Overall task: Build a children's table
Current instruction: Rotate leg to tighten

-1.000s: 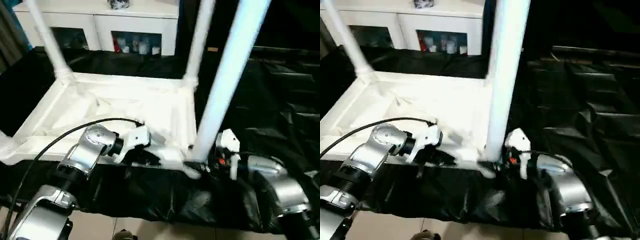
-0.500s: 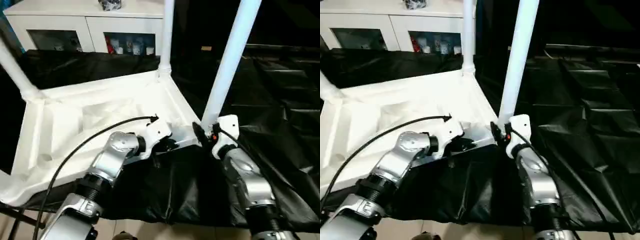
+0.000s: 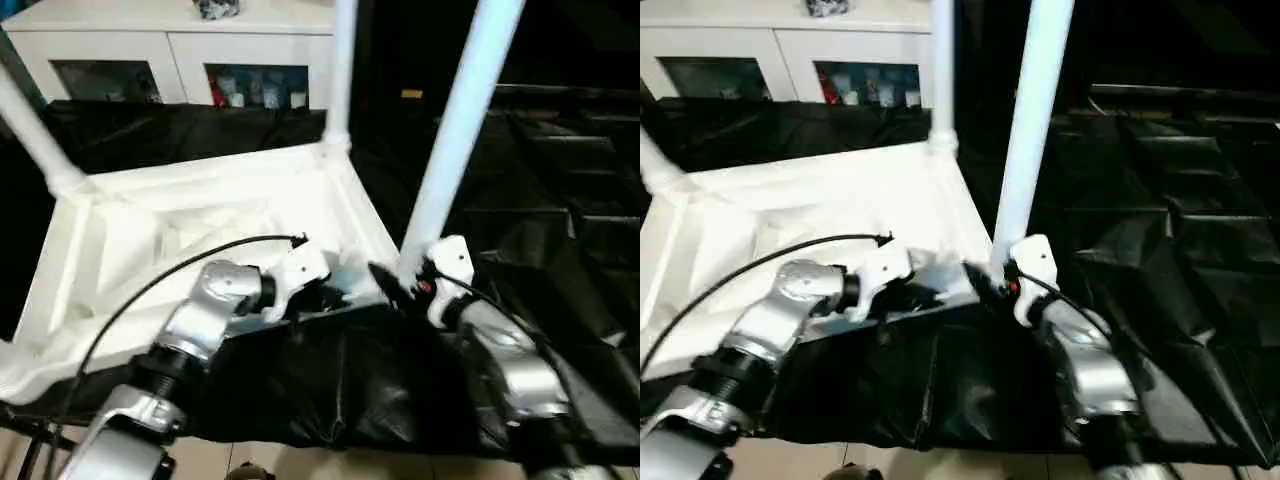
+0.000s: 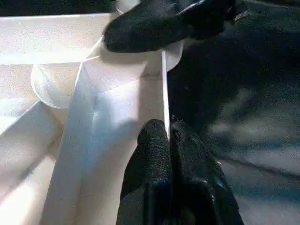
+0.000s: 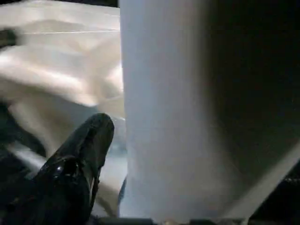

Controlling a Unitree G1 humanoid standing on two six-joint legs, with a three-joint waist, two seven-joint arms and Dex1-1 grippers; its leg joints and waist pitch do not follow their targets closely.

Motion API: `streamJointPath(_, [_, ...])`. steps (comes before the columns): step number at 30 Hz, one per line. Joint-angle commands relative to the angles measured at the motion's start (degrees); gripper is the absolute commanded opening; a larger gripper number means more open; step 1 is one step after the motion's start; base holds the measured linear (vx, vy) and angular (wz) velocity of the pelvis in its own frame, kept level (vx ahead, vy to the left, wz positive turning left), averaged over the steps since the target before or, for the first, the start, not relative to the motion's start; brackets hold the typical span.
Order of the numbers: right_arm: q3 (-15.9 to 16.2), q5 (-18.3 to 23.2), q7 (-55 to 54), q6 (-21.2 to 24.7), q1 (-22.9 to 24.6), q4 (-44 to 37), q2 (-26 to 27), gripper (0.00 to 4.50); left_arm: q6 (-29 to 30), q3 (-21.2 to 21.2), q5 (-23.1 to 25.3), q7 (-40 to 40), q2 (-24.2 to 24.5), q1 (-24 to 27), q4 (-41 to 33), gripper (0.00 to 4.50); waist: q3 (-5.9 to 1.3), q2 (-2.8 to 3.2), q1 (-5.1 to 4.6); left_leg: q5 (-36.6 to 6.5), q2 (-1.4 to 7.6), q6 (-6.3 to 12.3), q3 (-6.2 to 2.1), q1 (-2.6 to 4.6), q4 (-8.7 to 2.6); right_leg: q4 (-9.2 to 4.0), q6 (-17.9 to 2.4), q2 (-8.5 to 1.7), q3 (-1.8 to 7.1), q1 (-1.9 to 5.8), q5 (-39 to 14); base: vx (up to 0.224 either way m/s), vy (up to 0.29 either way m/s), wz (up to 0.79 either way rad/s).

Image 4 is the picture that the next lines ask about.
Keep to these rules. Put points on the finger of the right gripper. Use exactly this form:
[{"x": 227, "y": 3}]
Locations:
[{"x": 164, "y": 25}]

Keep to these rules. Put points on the white plastic table leg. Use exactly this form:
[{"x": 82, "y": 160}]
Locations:
[{"x": 126, "y": 5}]

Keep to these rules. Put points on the white plastic table top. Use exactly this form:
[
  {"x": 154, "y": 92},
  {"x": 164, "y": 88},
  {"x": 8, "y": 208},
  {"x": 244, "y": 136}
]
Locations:
[{"x": 93, "y": 93}]

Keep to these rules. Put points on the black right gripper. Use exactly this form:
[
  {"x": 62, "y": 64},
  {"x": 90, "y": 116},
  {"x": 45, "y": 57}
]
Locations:
[{"x": 239, "y": 11}]

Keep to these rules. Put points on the black mat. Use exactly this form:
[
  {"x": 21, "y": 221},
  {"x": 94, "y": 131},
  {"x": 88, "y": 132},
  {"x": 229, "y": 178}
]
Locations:
[{"x": 234, "y": 93}]

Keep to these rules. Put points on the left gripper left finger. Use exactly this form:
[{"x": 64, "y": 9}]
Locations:
[{"x": 150, "y": 178}]

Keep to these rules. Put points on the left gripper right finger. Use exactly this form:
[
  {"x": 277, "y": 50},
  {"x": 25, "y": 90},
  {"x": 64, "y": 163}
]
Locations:
[{"x": 199, "y": 187}]

